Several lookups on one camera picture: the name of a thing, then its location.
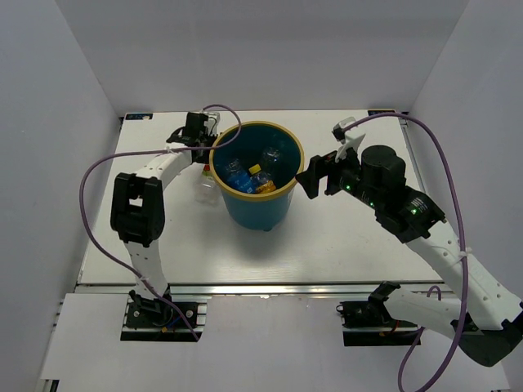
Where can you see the teal bin with yellow rim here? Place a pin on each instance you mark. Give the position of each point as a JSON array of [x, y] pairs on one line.
[[246, 143]]

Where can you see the blue sticker corner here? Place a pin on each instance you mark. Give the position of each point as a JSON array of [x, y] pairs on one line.
[[373, 112], [138, 116]]

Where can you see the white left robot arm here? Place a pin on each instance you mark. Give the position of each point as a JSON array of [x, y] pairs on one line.
[[137, 209]]

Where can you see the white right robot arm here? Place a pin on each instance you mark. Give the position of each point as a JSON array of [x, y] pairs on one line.
[[493, 318]]

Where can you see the yellow cap bottle off table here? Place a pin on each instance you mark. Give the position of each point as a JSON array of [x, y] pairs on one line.
[[262, 180]]

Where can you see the large blue label water bottle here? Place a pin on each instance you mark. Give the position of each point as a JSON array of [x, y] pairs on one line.
[[237, 178]]

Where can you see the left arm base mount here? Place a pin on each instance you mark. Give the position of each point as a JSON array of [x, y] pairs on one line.
[[155, 321]]

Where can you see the blue sticker right corner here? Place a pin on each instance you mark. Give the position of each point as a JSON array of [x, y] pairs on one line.
[[373, 112]]

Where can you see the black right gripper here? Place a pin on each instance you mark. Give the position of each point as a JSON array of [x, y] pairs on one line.
[[318, 168]]

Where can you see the blue sticker left corner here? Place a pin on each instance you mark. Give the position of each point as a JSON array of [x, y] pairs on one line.
[[138, 116]]

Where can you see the clear apple juice bottle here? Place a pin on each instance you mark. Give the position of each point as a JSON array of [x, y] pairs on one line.
[[205, 188]]

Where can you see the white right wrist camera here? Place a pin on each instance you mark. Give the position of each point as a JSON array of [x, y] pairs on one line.
[[350, 139]]

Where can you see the small clear blue label bottle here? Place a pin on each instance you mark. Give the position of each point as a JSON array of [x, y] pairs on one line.
[[271, 159]]

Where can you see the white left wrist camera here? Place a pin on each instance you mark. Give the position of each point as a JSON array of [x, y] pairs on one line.
[[211, 123]]

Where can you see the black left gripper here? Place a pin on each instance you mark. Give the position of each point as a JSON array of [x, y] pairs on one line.
[[211, 139]]

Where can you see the aluminium front rail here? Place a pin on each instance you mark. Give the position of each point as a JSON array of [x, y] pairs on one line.
[[259, 289]]

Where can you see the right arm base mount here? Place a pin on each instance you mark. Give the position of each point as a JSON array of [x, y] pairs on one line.
[[364, 326]]

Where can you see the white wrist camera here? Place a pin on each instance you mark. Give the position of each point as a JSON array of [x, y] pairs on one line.
[[350, 139], [211, 123]]

